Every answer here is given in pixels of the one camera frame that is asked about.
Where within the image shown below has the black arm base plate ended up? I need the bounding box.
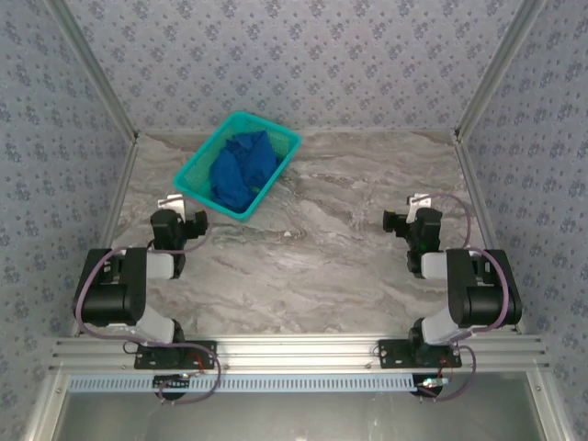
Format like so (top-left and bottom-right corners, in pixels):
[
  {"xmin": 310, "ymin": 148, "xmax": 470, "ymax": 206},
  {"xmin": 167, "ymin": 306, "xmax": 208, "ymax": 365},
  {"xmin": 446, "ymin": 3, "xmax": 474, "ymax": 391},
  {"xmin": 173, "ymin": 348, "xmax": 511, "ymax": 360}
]
[
  {"xmin": 134, "ymin": 340, "xmax": 218, "ymax": 370},
  {"xmin": 378, "ymin": 338, "xmax": 463, "ymax": 370}
]

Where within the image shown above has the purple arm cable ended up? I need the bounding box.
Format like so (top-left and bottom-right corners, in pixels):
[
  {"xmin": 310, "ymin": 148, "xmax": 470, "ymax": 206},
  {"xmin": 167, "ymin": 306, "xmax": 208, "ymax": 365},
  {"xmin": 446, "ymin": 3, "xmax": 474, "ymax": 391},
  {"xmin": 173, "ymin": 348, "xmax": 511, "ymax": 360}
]
[
  {"xmin": 411, "ymin": 192, "xmax": 511, "ymax": 403},
  {"xmin": 74, "ymin": 222, "xmax": 222, "ymax": 406}
]

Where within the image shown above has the grey metal panel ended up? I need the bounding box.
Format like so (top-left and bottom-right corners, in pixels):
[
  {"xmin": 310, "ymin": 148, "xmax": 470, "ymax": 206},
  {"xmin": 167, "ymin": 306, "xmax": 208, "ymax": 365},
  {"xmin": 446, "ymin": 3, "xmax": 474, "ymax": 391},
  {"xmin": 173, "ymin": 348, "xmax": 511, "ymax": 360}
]
[{"xmin": 27, "ymin": 371, "xmax": 571, "ymax": 441}]

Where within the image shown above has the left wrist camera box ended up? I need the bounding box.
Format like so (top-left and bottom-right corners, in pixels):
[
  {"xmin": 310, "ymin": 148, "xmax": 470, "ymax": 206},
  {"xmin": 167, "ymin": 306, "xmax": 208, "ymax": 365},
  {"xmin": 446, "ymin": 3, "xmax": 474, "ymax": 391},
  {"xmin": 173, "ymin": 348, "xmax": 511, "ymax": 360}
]
[{"xmin": 157, "ymin": 194, "xmax": 186, "ymax": 216}]

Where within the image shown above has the aluminium frame post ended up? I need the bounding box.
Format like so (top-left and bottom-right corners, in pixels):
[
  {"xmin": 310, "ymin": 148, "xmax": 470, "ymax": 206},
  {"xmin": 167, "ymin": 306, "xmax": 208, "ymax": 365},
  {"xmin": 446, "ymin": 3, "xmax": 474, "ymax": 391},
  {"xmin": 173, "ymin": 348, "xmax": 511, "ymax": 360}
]
[
  {"xmin": 454, "ymin": 0, "xmax": 548, "ymax": 141},
  {"xmin": 45, "ymin": 0, "xmax": 140, "ymax": 141}
]

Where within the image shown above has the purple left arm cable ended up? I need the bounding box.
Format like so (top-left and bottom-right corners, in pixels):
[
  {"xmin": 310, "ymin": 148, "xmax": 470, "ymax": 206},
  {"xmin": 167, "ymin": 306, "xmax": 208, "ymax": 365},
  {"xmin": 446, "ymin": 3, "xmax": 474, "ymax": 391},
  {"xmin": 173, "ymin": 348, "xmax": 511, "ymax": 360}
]
[{"xmin": 74, "ymin": 222, "xmax": 222, "ymax": 406}]

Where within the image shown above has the slotted grey cable duct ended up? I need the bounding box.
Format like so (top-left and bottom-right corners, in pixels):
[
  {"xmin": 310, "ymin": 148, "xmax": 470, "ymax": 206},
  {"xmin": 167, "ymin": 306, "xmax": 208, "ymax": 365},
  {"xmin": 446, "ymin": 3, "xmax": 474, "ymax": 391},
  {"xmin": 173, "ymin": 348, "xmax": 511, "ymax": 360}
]
[{"xmin": 67, "ymin": 372, "xmax": 417, "ymax": 394}]

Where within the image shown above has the blue t-shirt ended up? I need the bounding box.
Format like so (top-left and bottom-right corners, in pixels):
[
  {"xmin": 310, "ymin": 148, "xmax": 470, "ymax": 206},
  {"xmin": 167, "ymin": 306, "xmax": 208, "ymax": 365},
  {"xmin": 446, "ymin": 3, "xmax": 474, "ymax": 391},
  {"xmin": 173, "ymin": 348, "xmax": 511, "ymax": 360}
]
[{"xmin": 209, "ymin": 130, "xmax": 280, "ymax": 215}]

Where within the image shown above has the teal plastic basket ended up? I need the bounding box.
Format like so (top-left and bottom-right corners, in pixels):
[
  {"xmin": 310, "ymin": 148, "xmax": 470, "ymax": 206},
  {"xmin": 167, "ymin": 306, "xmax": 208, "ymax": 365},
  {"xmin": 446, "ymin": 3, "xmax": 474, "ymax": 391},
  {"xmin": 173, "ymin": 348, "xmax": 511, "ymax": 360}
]
[{"xmin": 173, "ymin": 111, "xmax": 303, "ymax": 223}]

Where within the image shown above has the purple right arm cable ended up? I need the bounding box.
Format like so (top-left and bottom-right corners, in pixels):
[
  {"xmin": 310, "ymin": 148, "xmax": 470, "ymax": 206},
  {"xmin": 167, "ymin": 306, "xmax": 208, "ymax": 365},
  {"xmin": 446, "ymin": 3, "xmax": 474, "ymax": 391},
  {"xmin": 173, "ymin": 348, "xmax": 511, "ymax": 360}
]
[{"xmin": 411, "ymin": 192, "xmax": 511, "ymax": 403}]

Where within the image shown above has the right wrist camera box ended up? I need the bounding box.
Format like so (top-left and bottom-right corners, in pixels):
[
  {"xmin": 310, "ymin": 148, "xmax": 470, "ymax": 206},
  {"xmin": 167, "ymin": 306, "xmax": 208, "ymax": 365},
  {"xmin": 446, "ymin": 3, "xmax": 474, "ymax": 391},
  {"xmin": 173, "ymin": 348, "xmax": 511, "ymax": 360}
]
[{"xmin": 406, "ymin": 192, "xmax": 434, "ymax": 218}]

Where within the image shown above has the small black controller board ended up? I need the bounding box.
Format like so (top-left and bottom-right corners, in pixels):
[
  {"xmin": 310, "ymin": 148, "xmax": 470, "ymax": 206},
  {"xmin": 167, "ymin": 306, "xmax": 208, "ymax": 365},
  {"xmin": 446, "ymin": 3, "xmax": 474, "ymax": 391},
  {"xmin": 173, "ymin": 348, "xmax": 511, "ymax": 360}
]
[
  {"xmin": 414, "ymin": 375, "xmax": 449, "ymax": 397},
  {"xmin": 153, "ymin": 374, "xmax": 192, "ymax": 392}
]

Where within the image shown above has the aluminium cross rail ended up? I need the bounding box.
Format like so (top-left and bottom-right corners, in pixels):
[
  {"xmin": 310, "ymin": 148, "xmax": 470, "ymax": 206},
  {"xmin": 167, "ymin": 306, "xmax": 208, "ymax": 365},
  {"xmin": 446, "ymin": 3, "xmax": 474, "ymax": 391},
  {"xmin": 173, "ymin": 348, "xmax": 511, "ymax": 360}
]
[{"xmin": 50, "ymin": 334, "xmax": 550, "ymax": 374}]

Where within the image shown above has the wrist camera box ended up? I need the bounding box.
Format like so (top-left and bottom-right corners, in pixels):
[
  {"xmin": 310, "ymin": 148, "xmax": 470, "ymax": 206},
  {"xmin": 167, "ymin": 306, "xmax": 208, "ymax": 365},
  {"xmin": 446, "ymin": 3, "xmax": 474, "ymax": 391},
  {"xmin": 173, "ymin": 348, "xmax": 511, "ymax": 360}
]
[
  {"xmin": 157, "ymin": 194, "xmax": 186, "ymax": 216},
  {"xmin": 406, "ymin": 192, "xmax": 434, "ymax": 218}
]

